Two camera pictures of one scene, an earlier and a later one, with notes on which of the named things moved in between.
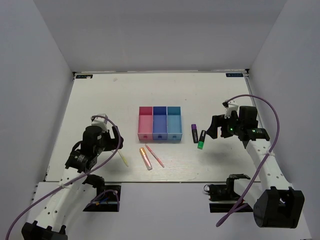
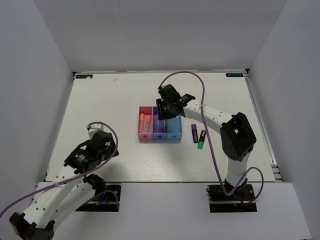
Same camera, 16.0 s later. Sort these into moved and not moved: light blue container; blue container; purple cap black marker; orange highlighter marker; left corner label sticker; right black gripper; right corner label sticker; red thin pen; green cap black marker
Moved: red thin pen; right black gripper; orange highlighter marker
Not moved: green cap black marker; light blue container; blue container; left corner label sticker; purple cap black marker; right corner label sticker
